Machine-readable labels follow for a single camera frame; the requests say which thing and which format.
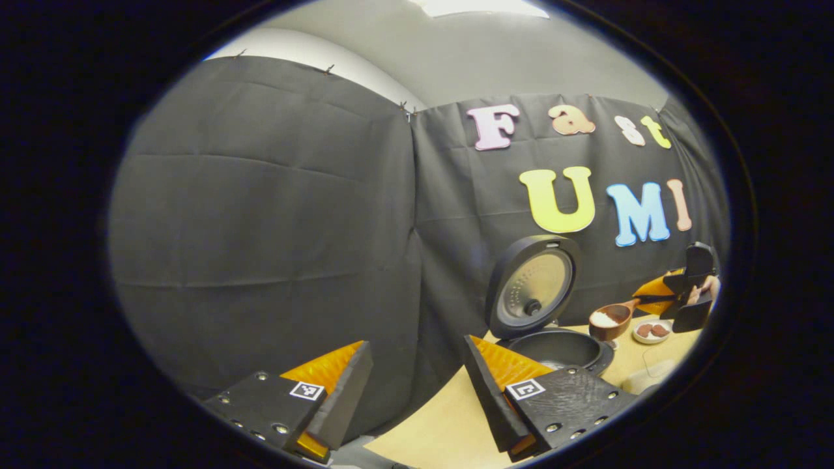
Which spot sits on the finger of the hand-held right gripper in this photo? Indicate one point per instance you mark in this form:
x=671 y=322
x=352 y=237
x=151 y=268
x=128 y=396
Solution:
x=690 y=319
x=700 y=260

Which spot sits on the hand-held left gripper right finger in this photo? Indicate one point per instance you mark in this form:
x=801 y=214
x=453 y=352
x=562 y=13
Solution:
x=485 y=404

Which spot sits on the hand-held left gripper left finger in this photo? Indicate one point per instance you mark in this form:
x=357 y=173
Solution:
x=348 y=397

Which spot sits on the clear glass container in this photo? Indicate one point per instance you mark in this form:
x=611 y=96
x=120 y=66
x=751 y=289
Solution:
x=658 y=378

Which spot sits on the brown wooden spoon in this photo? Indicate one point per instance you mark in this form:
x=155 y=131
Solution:
x=616 y=326

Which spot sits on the grey rice cooker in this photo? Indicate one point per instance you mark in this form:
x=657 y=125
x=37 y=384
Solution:
x=534 y=286

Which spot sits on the red meat piece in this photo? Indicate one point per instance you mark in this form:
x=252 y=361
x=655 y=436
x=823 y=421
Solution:
x=660 y=330
x=645 y=331

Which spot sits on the white round plate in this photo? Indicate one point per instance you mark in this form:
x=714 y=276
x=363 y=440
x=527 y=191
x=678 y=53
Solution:
x=651 y=341

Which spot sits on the black backdrop cloth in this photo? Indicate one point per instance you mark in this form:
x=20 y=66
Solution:
x=260 y=215

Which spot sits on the large ceiling light panel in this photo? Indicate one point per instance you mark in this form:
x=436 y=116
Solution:
x=479 y=6

